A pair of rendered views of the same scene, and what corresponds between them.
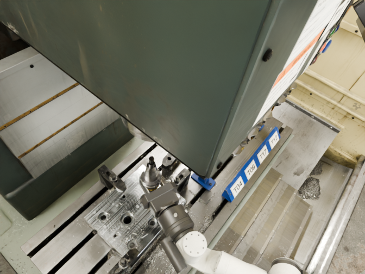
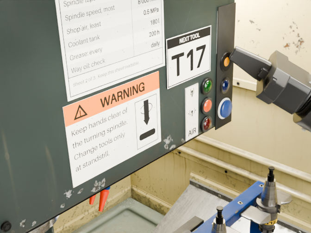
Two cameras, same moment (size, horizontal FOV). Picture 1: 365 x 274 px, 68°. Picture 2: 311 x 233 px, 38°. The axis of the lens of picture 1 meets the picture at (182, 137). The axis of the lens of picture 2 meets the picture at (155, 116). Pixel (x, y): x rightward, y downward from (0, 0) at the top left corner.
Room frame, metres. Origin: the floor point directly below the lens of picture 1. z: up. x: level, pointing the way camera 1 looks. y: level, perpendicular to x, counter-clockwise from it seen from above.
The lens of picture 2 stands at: (-0.15, -0.30, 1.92)
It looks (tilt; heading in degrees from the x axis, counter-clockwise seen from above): 25 degrees down; 13
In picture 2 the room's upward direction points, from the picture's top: 2 degrees counter-clockwise
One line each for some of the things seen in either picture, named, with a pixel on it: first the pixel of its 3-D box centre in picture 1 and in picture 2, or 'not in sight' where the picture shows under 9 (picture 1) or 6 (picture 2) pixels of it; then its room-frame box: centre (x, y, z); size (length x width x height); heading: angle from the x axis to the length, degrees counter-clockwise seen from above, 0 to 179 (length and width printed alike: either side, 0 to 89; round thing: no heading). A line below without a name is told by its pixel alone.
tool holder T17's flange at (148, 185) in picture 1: (151, 177); not in sight; (0.39, 0.07, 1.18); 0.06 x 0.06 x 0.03
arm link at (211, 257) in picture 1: (202, 255); not in sight; (0.20, -0.12, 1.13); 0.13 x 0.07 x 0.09; 73
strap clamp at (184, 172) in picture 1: (176, 184); not in sight; (0.48, -0.01, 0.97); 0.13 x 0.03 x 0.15; 149
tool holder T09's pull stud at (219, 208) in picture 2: not in sight; (219, 214); (0.67, -0.25, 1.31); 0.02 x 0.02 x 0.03
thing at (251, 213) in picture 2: (276, 97); (257, 215); (0.81, -0.34, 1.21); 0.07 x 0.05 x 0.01; 59
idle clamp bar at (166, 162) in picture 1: (181, 148); not in sight; (0.68, 0.00, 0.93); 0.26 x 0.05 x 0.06; 154
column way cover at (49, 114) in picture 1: (65, 105); not in sight; (0.62, 0.45, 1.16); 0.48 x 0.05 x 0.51; 149
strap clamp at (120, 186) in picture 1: (113, 181); not in sight; (0.44, 0.23, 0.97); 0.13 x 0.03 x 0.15; 59
